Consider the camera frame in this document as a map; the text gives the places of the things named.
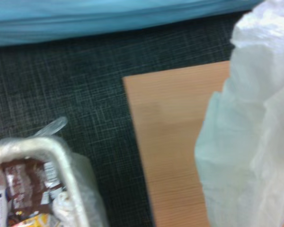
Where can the sofa with light blue cover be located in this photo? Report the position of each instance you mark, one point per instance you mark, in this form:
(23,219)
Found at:
(109,19)

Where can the bin lined with plastic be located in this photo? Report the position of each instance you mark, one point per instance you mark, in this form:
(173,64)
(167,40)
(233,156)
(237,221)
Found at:
(87,189)

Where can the yellow snack wrapper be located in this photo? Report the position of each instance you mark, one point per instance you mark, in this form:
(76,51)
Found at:
(33,220)

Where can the crumpled white trash tissue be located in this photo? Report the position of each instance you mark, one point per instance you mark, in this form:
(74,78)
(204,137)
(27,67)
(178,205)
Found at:
(65,205)

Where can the beige plastic trash bin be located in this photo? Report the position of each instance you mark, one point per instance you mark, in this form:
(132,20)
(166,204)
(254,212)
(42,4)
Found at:
(66,165)

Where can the brown candy wrapper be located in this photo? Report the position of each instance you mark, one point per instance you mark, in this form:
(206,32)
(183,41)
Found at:
(26,184)

